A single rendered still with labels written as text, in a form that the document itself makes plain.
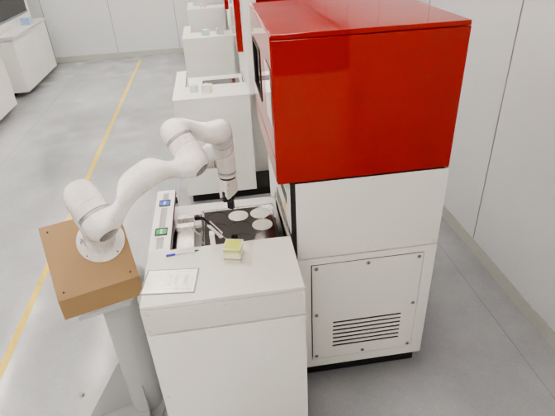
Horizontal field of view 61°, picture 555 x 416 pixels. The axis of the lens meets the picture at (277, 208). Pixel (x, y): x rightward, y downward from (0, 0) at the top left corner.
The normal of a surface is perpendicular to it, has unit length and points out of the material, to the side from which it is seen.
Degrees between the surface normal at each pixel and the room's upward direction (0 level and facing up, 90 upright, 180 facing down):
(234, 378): 90
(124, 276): 42
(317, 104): 90
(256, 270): 0
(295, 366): 90
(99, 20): 90
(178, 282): 0
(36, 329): 0
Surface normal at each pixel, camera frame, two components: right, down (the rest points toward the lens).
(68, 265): 0.26, -0.33
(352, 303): 0.14, 0.51
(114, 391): 0.41, 0.46
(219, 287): -0.04, -0.85
